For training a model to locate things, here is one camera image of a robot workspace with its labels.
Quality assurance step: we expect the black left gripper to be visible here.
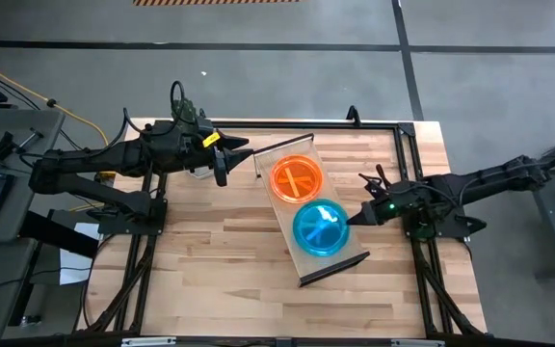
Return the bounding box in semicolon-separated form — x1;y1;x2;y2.
173;118;254;174

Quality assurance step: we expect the white faceted planter pot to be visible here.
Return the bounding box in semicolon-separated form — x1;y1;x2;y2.
188;163;216;180

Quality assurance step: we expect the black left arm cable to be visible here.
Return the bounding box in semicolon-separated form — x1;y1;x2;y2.
169;79;187;121

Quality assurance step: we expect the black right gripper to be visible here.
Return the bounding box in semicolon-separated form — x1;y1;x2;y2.
346;187;436;227

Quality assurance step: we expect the orange transparent plate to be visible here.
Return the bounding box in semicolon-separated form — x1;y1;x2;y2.
269;153;325;204

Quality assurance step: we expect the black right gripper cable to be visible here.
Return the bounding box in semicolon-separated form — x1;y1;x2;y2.
357;163;394;199

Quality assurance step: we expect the white paper sheet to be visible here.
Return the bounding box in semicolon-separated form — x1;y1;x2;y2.
59;221;100;285

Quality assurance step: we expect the green cactus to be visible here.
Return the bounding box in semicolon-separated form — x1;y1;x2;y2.
176;95;206;124

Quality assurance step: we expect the large teal transparent plate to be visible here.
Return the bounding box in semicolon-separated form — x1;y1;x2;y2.
291;198;352;257

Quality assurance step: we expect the yellow cable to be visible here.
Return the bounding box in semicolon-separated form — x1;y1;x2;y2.
0;53;111;146

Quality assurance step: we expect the wooden shelf with black legs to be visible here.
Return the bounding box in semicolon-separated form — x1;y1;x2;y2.
251;132;371;289

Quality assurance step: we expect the black aluminium table frame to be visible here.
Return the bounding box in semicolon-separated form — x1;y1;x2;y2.
72;104;489;347

